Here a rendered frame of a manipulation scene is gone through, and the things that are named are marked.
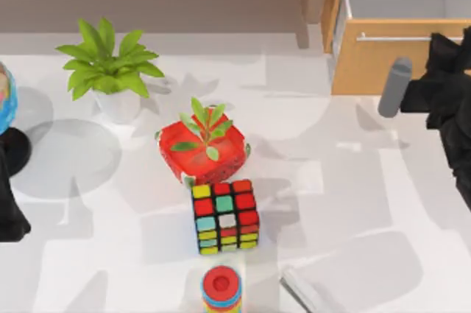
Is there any blue globe on black stand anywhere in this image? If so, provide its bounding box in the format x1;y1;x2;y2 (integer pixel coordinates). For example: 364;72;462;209
0;61;32;178

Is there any wooden cabinet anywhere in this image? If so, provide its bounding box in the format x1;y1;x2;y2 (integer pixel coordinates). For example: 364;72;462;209
320;0;471;56

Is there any white book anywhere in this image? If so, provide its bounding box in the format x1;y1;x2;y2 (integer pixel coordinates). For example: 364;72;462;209
280;265;334;313

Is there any wooden open shelf unit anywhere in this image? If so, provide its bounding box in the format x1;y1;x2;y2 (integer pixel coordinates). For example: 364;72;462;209
0;0;325;49

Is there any large colourful puzzle cube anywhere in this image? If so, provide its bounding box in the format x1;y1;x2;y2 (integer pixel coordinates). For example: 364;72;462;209
191;179;260;256

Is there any pale wooden drawer front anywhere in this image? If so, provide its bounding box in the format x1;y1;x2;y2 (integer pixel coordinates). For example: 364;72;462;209
330;17;471;96

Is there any stack of coloured rings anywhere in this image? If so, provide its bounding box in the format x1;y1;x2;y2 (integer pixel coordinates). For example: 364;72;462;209
200;265;244;313

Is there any plant in red pot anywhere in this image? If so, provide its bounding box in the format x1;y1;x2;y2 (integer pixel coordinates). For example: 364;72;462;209
154;96;252;186

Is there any green plant in white pot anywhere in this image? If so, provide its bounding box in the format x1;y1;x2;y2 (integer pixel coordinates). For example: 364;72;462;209
54;17;166;125

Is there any long metal drawer handle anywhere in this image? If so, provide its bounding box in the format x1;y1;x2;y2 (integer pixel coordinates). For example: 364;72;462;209
355;32;465;43

